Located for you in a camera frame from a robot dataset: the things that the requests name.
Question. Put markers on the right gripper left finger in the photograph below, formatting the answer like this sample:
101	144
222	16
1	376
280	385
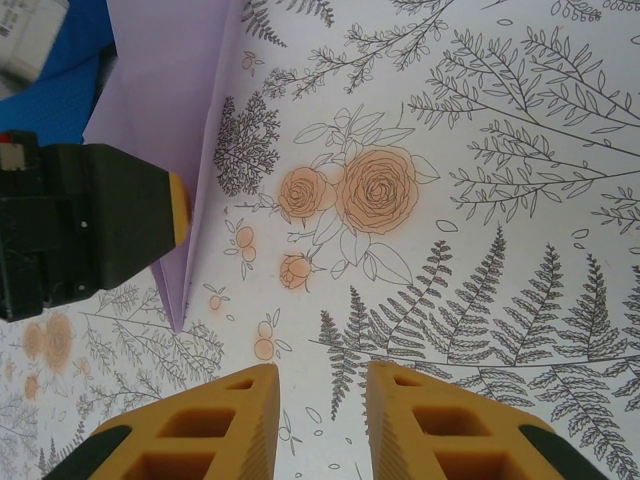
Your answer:
260	430

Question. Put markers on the purple paper sheet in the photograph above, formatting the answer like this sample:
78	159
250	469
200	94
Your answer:
165	75

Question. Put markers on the floral table mat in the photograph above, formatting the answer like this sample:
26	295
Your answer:
450	250

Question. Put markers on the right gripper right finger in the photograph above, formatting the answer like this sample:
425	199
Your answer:
385	435

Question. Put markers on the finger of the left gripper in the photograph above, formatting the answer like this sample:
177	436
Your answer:
130	210

